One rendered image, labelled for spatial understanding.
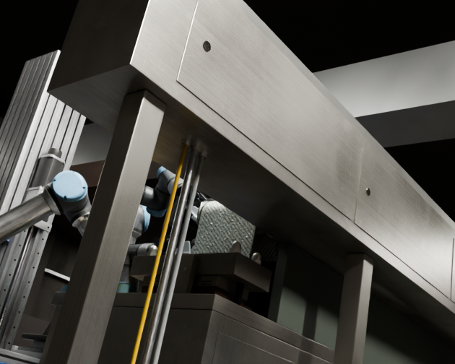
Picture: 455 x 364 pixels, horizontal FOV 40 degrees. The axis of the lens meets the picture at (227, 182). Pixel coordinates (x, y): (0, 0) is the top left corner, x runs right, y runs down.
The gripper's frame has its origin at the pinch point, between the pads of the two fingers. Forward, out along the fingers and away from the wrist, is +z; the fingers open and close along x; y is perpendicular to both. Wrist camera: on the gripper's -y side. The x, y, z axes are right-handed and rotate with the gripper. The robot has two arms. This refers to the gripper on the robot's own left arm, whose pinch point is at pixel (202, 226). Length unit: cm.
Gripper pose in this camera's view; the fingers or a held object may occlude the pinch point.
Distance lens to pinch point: 212.5
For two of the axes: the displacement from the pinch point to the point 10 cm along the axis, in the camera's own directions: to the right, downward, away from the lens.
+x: 6.0, 4.2, 6.8
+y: 6.4, -7.6, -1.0
